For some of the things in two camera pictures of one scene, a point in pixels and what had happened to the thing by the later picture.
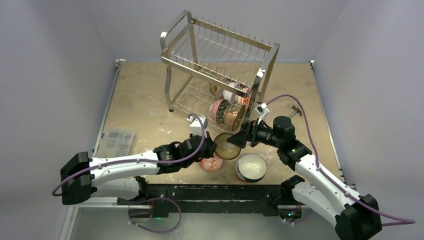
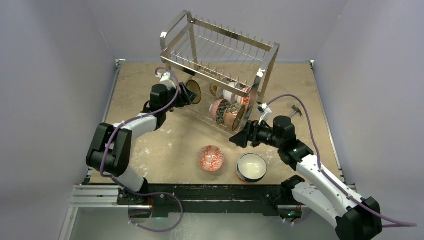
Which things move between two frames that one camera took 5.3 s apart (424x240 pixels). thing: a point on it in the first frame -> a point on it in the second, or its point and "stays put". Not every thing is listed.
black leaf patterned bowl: (218, 109) stays put
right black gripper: (249, 133) stays put
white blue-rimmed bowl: (251, 167) stays put
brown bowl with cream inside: (225, 150) -> (194, 87)
